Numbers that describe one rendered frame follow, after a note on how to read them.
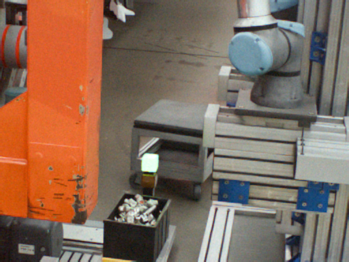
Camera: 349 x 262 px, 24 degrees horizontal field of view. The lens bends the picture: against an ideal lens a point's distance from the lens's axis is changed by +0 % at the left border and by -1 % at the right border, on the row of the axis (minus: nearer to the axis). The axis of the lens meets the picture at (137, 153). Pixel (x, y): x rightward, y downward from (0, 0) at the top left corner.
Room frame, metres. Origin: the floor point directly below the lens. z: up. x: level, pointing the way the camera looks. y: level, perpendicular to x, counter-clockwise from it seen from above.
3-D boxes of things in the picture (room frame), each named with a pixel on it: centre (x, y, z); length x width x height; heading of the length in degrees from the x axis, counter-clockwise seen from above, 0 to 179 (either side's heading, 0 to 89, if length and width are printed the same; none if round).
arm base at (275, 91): (2.23, -0.39, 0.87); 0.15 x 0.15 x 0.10
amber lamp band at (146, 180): (2.17, -0.04, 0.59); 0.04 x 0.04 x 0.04; 80
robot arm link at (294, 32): (2.23, -0.38, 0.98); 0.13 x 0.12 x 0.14; 144
